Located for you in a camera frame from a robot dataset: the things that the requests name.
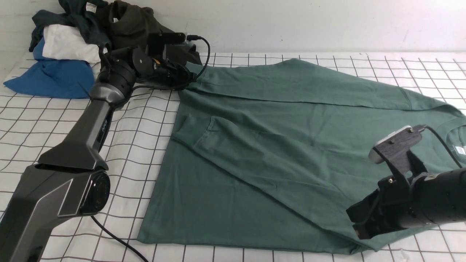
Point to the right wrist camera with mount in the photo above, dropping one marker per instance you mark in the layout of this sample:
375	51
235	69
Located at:
395	151

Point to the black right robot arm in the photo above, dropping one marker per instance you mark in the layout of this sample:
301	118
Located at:
422	200

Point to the green long-sleeved shirt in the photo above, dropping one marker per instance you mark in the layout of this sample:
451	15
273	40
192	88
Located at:
271	156

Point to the blue shirt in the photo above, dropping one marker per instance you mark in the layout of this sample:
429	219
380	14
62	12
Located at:
63	79

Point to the dark navy shirt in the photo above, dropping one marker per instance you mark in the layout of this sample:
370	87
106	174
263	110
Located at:
79	14

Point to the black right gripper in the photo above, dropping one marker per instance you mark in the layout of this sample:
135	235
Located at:
388	209

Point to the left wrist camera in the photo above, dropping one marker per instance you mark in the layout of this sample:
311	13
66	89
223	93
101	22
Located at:
157	42

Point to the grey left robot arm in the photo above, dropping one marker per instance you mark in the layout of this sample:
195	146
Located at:
70	180

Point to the white shirt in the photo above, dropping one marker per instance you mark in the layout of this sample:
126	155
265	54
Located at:
63	42

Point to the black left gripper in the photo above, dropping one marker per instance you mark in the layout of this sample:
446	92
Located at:
160	74

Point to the dark olive shirt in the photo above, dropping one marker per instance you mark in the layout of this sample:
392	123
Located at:
129	25

